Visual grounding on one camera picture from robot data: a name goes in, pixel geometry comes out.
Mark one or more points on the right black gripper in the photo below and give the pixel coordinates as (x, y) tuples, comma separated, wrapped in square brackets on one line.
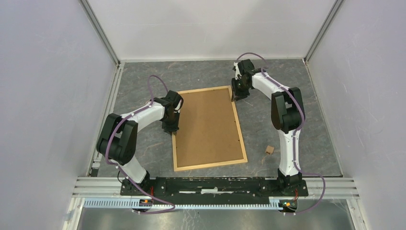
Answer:
[(237, 94)]

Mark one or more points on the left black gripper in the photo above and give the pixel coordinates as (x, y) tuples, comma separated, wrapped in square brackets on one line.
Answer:
[(174, 128)]

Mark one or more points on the brown backing board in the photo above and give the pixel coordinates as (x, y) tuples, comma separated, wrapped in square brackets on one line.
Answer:
[(207, 127)]

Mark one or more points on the wooden picture frame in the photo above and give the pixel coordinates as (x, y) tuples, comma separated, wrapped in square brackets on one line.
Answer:
[(174, 152)]

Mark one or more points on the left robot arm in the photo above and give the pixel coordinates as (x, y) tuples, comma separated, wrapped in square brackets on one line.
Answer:
[(118, 138)]

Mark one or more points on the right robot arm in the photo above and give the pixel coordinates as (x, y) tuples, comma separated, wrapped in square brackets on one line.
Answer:
[(287, 115)]

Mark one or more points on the small brown cube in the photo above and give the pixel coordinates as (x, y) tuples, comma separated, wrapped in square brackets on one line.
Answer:
[(269, 150)]

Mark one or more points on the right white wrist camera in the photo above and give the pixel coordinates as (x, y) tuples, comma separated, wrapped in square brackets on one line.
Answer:
[(236, 70)]

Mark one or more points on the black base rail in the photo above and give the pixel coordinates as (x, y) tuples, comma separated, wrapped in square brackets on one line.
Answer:
[(177, 191)]

